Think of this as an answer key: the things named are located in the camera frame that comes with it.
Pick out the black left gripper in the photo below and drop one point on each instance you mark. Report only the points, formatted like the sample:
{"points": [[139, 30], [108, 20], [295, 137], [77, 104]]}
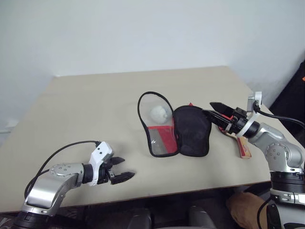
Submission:
{"points": [[104, 175]]}

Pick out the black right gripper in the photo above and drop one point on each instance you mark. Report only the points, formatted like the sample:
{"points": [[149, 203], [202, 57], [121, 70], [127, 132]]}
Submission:
{"points": [[239, 117]]}

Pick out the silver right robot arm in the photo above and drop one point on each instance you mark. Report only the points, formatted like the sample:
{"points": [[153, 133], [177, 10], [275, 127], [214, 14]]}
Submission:
{"points": [[276, 140]]}

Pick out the black zip pouch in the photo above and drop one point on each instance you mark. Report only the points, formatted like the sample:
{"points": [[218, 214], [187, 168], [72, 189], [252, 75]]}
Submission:
{"points": [[191, 133]]}

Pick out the dark rounded shape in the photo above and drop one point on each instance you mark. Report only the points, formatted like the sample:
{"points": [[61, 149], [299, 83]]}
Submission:
{"points": [[133, 218], [200, 217]]}

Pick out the white fuzzy ball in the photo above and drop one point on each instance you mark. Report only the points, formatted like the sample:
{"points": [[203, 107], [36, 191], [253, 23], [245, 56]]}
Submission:
{"points": [[158, 114]]}

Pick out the large black object orange tag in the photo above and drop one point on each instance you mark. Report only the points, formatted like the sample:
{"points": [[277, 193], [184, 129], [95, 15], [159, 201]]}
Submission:
{"points": [[293, 100]]}

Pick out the tan brown rounded object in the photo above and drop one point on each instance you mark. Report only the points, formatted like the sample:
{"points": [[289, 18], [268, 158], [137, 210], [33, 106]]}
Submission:
{"points": [[247, 207]]}

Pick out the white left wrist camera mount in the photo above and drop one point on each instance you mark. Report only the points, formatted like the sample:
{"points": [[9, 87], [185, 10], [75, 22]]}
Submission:
{"points": [[101, 150]]}

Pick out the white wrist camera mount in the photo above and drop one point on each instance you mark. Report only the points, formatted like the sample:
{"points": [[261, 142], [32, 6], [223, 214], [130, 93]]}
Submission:
{"points": [[101, 150], [250, 124]]}

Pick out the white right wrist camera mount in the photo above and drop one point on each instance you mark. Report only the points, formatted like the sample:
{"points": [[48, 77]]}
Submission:
{"points": [[250, 124]]}

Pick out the white wall fixture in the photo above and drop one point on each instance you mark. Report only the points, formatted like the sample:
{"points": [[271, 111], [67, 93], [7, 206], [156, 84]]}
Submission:
{"points": [[8, 126]]}

